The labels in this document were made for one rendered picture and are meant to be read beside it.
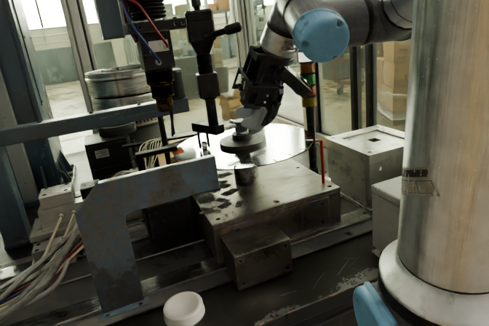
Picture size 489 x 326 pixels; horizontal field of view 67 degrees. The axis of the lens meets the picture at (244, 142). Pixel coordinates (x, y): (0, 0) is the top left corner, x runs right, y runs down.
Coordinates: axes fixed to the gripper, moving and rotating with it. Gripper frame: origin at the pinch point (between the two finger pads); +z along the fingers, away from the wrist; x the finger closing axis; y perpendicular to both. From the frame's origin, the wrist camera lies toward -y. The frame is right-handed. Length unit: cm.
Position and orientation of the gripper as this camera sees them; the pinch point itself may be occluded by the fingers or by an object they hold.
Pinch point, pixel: (255, 129)
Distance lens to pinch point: 85.0
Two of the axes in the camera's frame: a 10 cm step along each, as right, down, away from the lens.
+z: -2.9, 7.4, 6.1
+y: -8.8, 0.4, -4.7
